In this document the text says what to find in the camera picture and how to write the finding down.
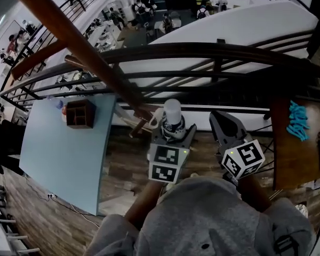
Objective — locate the brown wooden coat rack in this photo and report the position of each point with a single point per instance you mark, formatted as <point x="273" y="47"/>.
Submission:
<point x="82" y="51"/>

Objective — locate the light blue table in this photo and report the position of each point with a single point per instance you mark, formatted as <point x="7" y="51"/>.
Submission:
<point x="66" y="153"/>

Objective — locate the brown wooden desk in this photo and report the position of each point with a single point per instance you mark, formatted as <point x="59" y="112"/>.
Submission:
<point x="288" y="156"/>

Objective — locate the light wooden clothes hanger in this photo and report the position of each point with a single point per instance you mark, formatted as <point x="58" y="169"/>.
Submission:
<point x="122" y="116"/>

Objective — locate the person's pale sneaker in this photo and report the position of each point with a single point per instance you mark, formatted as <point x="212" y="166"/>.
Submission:
<point x="194" y="174"/>

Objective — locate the black metal railing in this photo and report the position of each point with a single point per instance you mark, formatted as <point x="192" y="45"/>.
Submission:
<point x="202" y="48"/>

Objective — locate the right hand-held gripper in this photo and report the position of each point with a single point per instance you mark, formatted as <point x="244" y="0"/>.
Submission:
<point x="245" y="157"/>

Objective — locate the person's right forearm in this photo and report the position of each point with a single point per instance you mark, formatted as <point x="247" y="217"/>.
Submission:
<point x="253" y="193"/>

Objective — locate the person's left forearm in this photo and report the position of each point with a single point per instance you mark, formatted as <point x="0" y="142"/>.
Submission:
<point x="145" y="204"/>

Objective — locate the person's grey hoodie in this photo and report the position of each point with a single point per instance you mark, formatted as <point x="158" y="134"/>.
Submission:
<point x="202" y="217"/>

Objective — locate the white power strip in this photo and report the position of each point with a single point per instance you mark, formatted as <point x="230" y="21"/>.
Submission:
<point x="52" y="195"/>

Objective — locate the pile of blue clothes pegs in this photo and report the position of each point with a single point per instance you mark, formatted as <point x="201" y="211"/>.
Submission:
<point x="297" y="119"/>

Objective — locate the brown wooden organizer box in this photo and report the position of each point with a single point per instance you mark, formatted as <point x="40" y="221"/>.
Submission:
<point x="80" y="113"/>

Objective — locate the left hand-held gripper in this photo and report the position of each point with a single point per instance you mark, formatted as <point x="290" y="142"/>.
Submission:
<point x="165" y="159"/>

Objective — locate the clear plastic bottle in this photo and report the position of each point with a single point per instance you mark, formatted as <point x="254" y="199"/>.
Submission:
<point x="59" y="104"/>

